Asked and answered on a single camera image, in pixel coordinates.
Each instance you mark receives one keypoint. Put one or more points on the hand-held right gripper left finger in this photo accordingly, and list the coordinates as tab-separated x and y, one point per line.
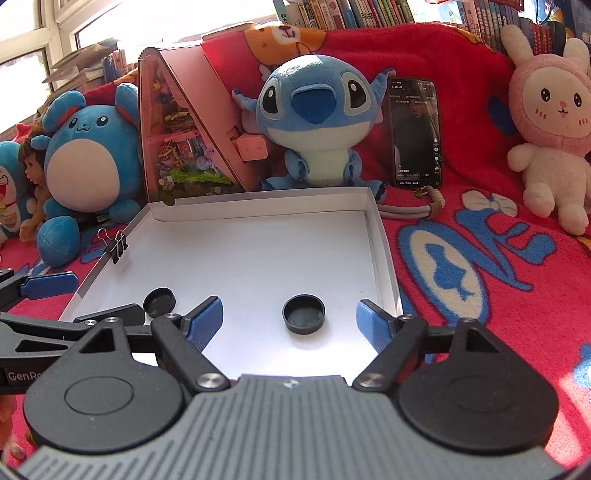
205	323

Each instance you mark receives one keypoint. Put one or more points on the round blue mouse plush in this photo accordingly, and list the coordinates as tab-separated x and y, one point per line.
87	170

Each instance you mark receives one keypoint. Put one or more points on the person's left hand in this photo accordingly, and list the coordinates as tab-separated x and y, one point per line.
7	410

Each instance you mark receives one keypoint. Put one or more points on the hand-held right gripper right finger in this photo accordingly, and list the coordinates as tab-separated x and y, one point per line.
371	327

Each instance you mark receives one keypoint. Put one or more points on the small pink box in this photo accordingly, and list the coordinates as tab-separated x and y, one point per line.
249	148

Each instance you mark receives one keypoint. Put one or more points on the blue cat plush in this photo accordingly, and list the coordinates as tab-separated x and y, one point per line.
9	194

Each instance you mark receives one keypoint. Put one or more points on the black binder clip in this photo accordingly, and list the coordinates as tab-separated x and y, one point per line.
117	249

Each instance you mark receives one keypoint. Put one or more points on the black round cap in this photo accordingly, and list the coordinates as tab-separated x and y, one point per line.
159	302
304	316

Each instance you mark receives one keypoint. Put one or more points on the white window frame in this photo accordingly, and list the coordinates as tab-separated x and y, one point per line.
60	14

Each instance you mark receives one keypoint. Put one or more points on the stack of papers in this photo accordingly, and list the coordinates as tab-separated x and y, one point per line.
76	64

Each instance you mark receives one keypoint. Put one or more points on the row of books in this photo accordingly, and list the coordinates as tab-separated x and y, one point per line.
369	11

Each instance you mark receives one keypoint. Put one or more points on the red printed blanket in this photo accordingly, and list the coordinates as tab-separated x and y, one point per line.
485	300

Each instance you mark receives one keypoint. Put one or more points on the blue alien plush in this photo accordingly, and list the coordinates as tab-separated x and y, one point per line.
314	152

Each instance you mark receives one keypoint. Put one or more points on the black smartphone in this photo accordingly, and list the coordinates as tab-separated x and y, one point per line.
415	134

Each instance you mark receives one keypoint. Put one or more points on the brown-haired doll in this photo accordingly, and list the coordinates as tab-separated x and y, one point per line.
34	170

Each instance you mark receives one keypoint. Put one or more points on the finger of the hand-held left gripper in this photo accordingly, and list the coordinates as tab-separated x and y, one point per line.
120	313
51	284

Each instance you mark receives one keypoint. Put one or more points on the white cardboard box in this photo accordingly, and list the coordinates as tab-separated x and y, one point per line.
254	254

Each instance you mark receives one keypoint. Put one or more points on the pink bunny plush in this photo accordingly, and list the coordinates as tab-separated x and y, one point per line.
554	101

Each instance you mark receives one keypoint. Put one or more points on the pink triangular toy box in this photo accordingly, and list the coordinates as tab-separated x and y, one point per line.
171	138

